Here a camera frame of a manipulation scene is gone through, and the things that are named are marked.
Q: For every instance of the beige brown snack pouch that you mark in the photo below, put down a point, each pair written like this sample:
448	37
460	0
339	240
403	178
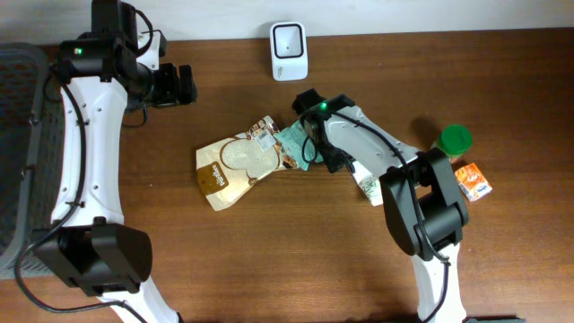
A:
228	169

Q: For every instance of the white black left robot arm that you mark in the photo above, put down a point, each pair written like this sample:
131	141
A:
110	70

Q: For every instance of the white barcode scanner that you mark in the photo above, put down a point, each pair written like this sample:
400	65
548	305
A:
289	53

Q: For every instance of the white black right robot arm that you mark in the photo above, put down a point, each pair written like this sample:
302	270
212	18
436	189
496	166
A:
424	210

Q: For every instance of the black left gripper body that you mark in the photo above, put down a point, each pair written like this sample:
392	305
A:
165	90

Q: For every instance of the grey mesh basket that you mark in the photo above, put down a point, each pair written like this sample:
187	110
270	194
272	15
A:
32	136

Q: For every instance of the green lid jar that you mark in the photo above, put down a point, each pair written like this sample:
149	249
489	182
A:
454	141

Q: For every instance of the white bamboo print tube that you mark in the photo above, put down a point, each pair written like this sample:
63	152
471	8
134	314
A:
368	183

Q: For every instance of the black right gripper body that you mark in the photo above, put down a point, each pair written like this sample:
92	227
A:
333	153

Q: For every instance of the teal snack packet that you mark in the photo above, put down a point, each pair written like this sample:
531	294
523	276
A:
298	149

